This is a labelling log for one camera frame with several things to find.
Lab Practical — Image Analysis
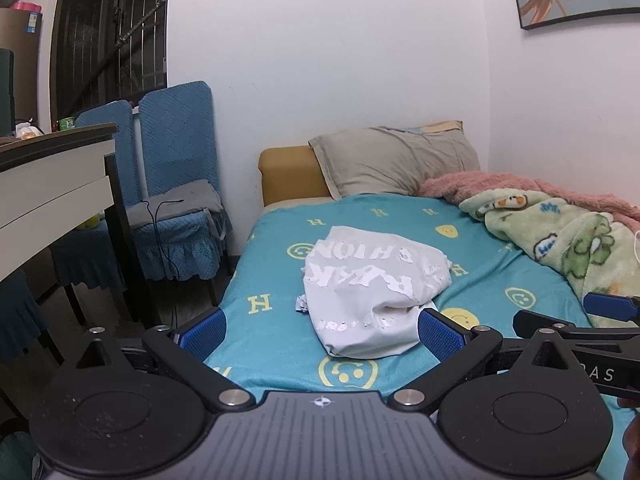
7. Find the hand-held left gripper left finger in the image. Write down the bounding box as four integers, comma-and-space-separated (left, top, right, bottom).
75, 306, 256, 413

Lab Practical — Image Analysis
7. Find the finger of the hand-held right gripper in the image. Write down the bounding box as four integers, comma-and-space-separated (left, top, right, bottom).
583, 291, 640, 322
513, 309, 640, 344

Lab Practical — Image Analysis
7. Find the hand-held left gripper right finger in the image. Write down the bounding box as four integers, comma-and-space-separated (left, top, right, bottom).
387, 307, 583, 413

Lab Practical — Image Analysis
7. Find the white printed t-shirt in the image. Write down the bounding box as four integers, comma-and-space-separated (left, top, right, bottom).
295, 226, 453, 359

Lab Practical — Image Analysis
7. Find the person's right hand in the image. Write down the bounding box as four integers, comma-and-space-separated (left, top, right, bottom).
621, 412, 640, 480

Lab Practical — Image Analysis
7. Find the green cartoon fleece blanket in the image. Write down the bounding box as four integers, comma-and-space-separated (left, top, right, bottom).
459, 188, 640, 328

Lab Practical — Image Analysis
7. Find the grey cloth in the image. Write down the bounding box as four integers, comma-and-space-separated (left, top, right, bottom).
125, 178, 226, 241

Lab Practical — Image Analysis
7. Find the pink fuzzy blanket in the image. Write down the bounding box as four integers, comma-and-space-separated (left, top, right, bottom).
417, 171, 640, 241

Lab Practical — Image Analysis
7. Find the grey pillow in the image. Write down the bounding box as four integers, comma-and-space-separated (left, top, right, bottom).
307, 121, 481, 200

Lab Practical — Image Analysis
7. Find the tan headboard cushion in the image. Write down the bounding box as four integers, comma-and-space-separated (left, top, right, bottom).
258, 146, 332, 207

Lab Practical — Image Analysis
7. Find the blue covered chair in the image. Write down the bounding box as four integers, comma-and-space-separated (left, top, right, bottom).
50, 100, 136, 326
122, 80, 233, 306

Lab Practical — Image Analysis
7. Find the yellow pillow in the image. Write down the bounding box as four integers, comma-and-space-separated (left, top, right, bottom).
409, 120, 464, 135

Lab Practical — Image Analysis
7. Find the dark window grille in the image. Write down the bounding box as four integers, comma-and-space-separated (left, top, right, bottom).
50, 0, 168, 121

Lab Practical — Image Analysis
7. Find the cardboard box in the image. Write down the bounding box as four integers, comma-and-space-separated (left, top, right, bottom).
0, 7, 43, 136

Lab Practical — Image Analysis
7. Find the black cable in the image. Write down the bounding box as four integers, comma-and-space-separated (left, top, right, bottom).
142, 199, 183, 331

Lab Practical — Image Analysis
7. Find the white desk with dark frame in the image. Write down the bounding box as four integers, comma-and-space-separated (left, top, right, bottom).
0, 122, 161, 331

